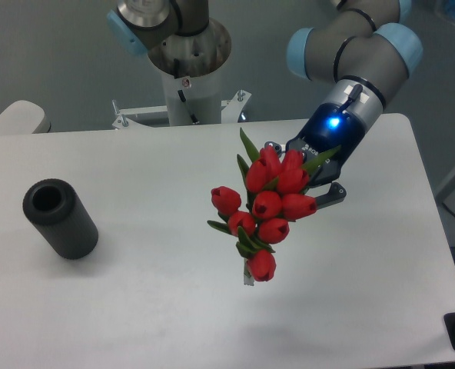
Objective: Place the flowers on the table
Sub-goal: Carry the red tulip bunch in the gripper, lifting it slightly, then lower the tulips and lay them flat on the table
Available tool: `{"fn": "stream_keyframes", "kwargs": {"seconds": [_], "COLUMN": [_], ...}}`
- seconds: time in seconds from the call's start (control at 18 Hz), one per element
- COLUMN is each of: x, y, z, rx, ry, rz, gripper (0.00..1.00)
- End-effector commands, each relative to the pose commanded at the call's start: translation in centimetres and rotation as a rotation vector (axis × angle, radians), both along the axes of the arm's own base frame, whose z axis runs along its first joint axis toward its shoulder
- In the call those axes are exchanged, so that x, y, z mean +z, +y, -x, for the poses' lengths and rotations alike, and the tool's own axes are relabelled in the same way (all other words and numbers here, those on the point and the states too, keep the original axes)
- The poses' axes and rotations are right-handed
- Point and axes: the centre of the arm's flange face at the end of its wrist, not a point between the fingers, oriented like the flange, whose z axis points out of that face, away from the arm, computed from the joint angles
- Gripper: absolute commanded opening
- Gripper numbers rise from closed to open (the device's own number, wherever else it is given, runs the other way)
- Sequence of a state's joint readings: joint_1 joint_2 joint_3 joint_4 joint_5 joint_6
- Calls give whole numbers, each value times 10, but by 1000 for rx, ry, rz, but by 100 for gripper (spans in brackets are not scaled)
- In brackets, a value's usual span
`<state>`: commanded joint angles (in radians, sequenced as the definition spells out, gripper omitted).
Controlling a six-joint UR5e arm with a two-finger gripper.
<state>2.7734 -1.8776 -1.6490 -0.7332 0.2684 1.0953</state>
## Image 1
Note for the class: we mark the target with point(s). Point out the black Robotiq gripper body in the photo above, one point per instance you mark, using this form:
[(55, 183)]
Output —
[(327, 129)]

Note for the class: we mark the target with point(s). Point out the red tulip bouquet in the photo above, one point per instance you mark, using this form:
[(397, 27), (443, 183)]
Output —
[(276, 190)]

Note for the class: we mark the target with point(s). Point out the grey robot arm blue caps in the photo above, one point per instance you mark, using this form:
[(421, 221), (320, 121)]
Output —
[(368, 54)]

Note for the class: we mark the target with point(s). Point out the black ribbed cylindrical vase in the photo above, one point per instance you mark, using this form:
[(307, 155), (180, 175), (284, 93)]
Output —
[(56, 211)]

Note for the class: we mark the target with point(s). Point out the white chair corner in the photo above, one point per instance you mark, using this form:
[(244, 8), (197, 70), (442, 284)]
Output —
[(24, 118)]

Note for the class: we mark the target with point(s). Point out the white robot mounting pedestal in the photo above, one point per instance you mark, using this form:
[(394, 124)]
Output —
[(188, 101)]

